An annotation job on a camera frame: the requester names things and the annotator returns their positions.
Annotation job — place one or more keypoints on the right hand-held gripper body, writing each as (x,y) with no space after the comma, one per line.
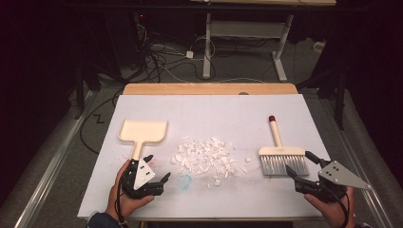
(335,174)

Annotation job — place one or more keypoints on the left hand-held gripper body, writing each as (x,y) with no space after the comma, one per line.
(144,174)

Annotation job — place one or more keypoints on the cream brush with grey bristles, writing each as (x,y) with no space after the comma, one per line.
(280,152)

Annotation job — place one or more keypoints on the cream plastic dustpan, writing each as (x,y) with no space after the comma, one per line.
(142,131)

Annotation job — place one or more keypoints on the pile of white paper scraps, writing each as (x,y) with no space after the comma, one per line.
(206,156)

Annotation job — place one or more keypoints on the person's left hand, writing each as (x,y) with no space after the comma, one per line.
(115,196)

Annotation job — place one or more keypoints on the person's right hand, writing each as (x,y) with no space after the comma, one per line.
(329,210)

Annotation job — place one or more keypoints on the black stand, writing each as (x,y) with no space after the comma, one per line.
(339,101)
(79,95)

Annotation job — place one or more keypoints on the person's dark left sleeve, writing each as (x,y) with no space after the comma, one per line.
(101,220)

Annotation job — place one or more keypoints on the white table mat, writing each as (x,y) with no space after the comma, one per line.
(215,117)

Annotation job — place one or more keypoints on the wooden table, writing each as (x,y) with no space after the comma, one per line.
(206,88)

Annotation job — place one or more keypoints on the small white box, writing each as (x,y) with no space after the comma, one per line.
(319,46)

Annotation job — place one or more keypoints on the white power adapter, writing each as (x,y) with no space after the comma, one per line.
(189,54)

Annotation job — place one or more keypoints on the metal floor rail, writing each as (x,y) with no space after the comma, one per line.
(358,161)
(53,161)

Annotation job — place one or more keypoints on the white metal desk frame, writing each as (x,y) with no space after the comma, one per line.
(244,29)

